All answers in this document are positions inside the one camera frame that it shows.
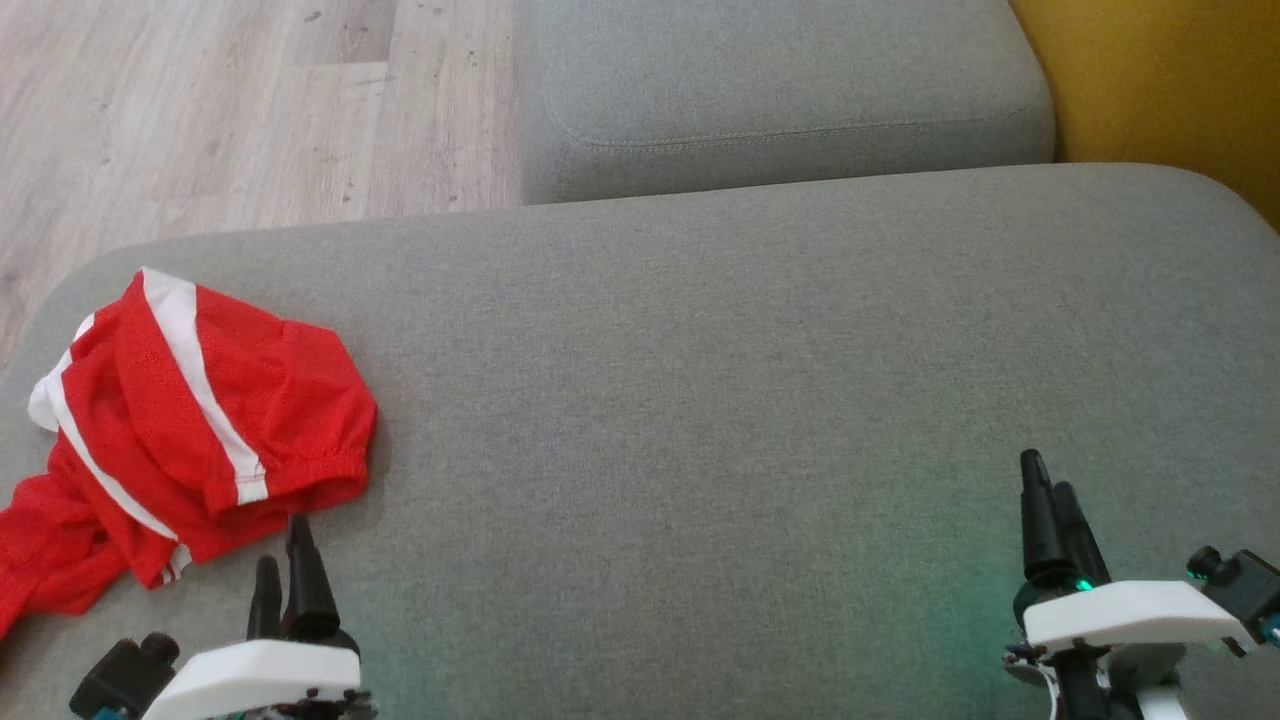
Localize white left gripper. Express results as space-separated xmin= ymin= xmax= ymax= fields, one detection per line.
xmin=140 ymin=515 xmax=379 ymax=720

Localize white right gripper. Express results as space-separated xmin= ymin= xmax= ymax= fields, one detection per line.
xmin=1003 ymin=449 xmax=1253 ymax=720

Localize red shorts with white stripes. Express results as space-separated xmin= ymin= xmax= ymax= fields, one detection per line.
xmin=27 ymin=267 xmax=379 ymax=591

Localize red and white basketball jersey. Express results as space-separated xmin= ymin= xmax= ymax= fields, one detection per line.
xmin=0 ymin=440 xmax=136 ymax=641

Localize large grey sofa seat cushion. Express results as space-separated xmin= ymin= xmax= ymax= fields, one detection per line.
xmin=0 ymin=163 xmax=1280 ymax=720

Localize wide yellow sofa backrest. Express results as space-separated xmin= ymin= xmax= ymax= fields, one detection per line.
xmin=1008 ymin=0 xmax=1280 ymax=233

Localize medium grey sofa seat cushion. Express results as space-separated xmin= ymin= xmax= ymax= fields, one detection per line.
xmin=515 ymin=0 xmax=1057 ymax=206

